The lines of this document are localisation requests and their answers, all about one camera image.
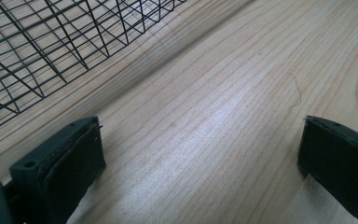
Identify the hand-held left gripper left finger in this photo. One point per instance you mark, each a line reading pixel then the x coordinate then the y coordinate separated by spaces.
pixel 62 174

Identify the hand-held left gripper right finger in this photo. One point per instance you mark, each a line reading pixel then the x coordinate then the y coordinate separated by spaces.
pixel 338 165

